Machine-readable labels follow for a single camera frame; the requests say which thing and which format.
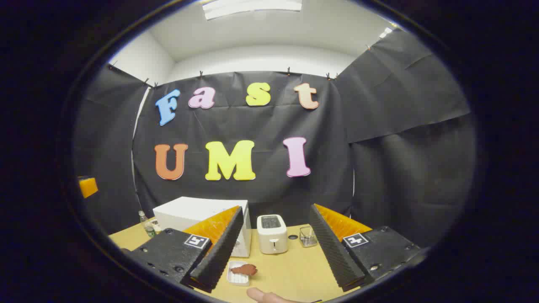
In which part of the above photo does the clear plastic water bottle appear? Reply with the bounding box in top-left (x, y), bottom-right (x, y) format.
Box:
top-left (139, 210), bottom-right (156, 239)

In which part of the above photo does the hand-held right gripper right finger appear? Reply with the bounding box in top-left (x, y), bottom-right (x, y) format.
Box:
top-left (309, 203), bottom-right (430, 292)

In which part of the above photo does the white toaster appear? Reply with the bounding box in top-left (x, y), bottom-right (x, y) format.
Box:
top-left (256, 214), bottom-right (289, 255)

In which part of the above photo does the white plastic tray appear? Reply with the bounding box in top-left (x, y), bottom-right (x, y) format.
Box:
top-left (227, 260), bottom-right (253, 287)

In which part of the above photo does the brown meat piece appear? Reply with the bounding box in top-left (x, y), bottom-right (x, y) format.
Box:
top-left (230, 264), bottom-right (258, 277)

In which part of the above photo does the black backdrop cloth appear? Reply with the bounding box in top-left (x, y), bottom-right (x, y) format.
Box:
top-left (74, 29), bottom-right (478, 249)

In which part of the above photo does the wire mesh utensil holder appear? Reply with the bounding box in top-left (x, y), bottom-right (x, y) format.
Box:
top-left (299, 226), bottom-right (318, 248)

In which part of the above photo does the white microwave oven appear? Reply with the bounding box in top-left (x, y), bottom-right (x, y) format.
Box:
top-left (152, 197), bottom-right (252, 258)

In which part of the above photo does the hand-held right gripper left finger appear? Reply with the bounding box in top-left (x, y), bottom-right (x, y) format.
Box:
top-left (122, 205), bottom-right (245, 294)

